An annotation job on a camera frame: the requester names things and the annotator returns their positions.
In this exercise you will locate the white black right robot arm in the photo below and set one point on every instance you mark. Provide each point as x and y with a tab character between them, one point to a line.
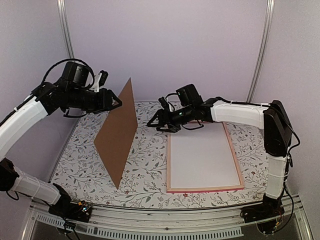
271	118

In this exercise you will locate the aluminium front table rail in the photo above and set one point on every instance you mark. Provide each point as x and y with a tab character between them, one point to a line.
124	223

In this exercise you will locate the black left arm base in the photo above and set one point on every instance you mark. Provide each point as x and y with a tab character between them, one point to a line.
80	211

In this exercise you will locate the aluminium corner post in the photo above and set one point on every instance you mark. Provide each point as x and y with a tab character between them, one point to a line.
270	4
61	7

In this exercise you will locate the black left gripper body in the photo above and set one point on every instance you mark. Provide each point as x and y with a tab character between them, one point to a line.
78	99

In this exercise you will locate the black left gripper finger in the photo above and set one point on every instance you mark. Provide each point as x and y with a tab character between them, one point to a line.
111	101
98	109

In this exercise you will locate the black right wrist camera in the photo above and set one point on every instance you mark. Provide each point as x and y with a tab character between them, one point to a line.
166	105

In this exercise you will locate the right aluminium corner post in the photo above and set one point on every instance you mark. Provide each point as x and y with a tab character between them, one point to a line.
270	4

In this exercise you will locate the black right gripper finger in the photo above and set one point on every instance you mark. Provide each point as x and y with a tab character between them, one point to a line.
160	119
169	128

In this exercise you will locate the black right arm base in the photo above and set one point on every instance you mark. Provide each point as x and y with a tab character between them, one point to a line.
269	208

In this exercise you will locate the brown cardboard backing board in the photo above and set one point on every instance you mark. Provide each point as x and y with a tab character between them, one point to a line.
115	137

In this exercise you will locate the left aluminium corner post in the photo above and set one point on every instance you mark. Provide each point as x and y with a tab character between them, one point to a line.
61	7

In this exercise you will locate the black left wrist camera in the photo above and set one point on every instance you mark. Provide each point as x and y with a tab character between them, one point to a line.
100	80

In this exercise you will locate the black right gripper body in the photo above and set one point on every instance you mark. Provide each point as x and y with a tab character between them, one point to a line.
184	117

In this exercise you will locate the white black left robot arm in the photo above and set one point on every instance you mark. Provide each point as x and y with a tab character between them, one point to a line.
42	102

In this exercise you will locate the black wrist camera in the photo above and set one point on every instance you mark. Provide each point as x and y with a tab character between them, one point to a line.
166	105
100	80

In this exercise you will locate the landscape photo print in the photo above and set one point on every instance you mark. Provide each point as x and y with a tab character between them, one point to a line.
202	160

